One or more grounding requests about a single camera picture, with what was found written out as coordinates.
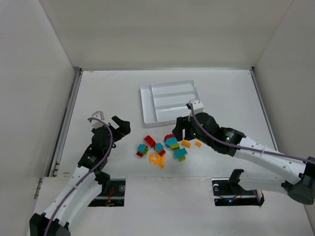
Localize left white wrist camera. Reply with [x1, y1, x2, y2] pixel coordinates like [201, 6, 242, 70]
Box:
[88, 111, 104, 129]

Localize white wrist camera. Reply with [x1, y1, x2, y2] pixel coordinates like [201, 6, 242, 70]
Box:
[88, 111, 104, 129]
[186, 99, 204, 114]

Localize orange arch lego pieces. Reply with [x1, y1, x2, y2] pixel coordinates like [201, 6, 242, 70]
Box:
[149, 154, 166, 169]

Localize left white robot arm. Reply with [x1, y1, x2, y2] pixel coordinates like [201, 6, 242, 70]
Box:
[29, 115, 131, 236]

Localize red sloped lego brick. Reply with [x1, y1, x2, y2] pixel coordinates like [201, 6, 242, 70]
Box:
[144, 135, 157, 148]

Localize teal rounded lego brick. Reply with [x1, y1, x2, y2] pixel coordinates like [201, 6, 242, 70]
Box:
[165, 137, 178, 148]

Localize lime green lego in stack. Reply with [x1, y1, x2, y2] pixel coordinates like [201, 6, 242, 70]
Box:
[170, 144, 180, 151]

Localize red lego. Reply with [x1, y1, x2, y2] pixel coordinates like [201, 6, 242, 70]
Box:
[154, 147, 166, 156]

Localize orange curved lego brick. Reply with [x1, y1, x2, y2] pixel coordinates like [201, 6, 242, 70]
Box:
[181, 140, 191, 148]

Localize teal square lego brick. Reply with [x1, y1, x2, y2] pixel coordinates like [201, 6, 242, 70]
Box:
[137, 144, 148, 153]

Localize green lego under teal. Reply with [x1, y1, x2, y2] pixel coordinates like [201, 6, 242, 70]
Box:
[178, 156, 186, 162]

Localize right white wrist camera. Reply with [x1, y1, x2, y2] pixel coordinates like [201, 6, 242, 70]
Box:
[186, 99, 204, 114]

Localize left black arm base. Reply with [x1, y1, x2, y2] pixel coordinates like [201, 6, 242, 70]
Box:
[88, 178, 126, 207]

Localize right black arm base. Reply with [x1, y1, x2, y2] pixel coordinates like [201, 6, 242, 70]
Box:
[212, 169, 265, 207]

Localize teal long lego brick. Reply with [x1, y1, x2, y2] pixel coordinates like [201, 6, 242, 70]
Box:
[173, 148, 188, 159]

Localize white divided sorting tray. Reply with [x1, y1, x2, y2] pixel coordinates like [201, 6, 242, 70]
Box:
[140, 80, 200, 127]

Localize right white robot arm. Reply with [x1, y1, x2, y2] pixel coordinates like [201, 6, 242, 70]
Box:
[172, 112, 315, 206]

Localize red round lego brick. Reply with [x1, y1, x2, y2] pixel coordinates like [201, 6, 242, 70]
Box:
[164, 134, 176, 142]

